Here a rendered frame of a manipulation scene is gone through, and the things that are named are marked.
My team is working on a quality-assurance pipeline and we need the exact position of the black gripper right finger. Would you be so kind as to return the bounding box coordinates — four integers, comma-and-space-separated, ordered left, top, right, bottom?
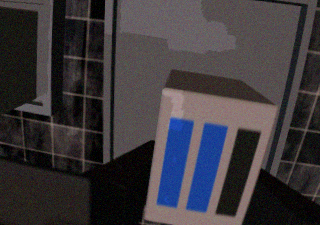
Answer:
242, 168, 320, 225

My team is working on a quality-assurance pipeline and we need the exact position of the beige box with blue and black stripes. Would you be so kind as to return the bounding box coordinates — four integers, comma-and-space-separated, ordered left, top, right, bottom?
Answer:
145, 69, 278, 225

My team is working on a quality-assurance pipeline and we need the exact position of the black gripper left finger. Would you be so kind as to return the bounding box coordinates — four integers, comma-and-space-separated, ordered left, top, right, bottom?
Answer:
0, 140, 155, 225

